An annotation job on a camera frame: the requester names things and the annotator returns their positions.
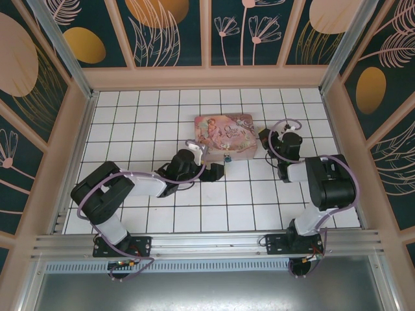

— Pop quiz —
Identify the aluminium mounting rail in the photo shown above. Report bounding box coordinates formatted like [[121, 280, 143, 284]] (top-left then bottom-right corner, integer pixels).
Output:
[[30, 228, 390, 260]]

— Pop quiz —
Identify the grey metal sheet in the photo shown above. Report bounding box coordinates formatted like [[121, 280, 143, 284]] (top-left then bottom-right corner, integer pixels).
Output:
[[19, 254, 399, 311]]

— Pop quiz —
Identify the pink fairy print tin box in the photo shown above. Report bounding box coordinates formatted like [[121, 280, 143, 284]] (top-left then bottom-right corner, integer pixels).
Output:
[[193, 113, 259, 163]]

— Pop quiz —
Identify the slotted grey cable tray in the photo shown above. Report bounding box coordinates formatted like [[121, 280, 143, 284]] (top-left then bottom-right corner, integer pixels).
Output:
[[45, 260, 292, 273]]

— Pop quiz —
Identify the aluminium frame post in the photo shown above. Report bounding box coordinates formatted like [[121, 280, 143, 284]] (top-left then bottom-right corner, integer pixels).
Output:
[[318, 0, 392, 97], [25, 0, 100, 101]]

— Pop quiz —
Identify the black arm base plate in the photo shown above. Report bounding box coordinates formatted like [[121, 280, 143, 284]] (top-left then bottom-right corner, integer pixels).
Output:
[[93, 235, 153, 257], [264, 233, 325, 257]]

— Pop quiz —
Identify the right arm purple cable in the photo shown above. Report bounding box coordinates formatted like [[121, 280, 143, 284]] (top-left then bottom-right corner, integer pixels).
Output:
[[267, 119, 360, 279]]

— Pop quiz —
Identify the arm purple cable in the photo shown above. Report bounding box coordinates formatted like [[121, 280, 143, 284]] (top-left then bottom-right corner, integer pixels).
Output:
[[267, 119, 360, 279], [77, 139, 209, 281]]

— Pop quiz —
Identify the aluminium side rail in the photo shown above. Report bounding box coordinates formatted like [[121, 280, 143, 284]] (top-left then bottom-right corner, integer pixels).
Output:
[[51, 92, 98, 236]]

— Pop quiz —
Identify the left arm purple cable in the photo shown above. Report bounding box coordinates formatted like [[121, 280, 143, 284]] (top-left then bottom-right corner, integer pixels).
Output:
[[77, 139, 209, 281]]

